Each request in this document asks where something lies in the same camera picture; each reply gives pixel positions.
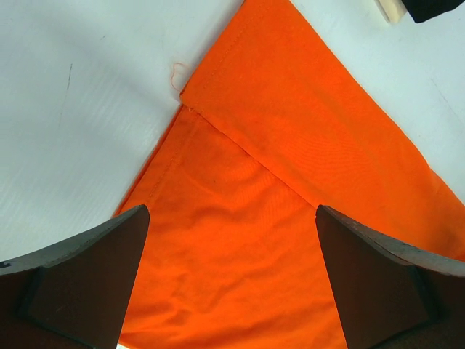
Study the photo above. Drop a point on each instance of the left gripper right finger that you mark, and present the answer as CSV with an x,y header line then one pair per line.
x,y
390,294

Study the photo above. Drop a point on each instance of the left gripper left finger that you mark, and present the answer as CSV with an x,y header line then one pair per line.
x,y
74,293

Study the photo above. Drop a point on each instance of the orange t shirt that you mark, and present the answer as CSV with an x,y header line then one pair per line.
x,y
271,125

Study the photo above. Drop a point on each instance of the folded beige t shirt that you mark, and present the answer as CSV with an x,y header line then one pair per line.
x,y
392,10

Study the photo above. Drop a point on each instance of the folded black t shirt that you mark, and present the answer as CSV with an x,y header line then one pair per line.
x,y
423,10

